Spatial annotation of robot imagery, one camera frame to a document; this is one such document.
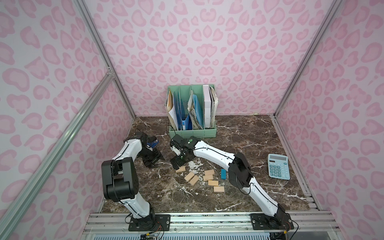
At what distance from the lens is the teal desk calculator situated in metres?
0.90

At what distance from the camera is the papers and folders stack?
945 mm

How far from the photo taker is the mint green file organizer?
37.9 inches
